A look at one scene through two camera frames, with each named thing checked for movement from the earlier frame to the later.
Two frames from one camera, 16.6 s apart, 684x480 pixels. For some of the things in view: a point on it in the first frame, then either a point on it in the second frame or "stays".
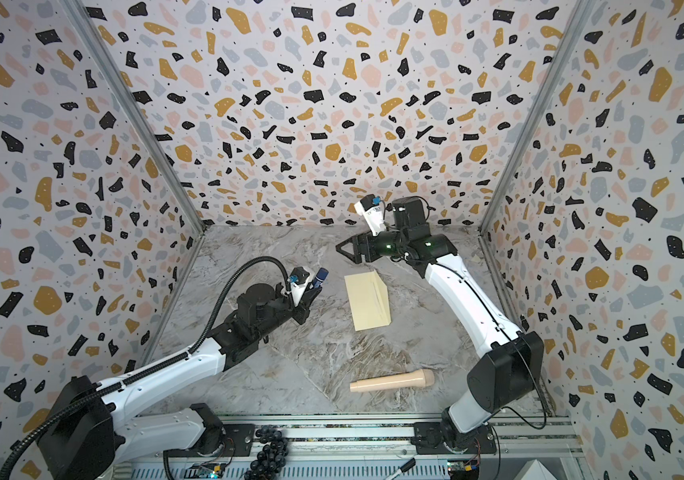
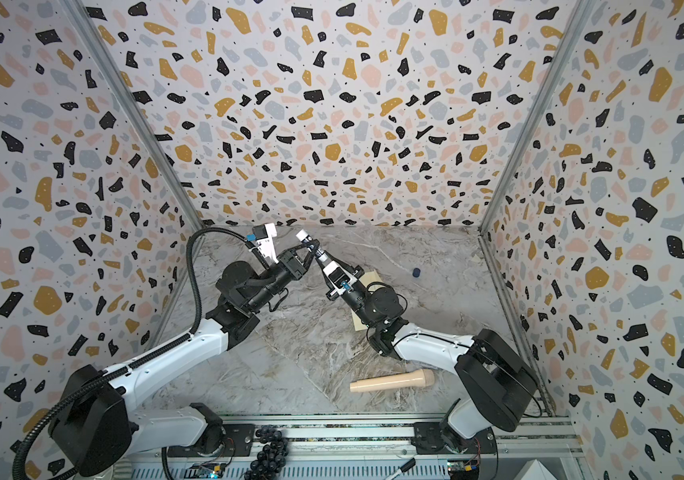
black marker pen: (410, 464) stays
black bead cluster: (272, 457) stays
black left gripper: (302, 308) → (290, 264)
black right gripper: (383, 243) → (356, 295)
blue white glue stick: (320, 277) → (311, 245)
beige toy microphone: (412, 379) stays
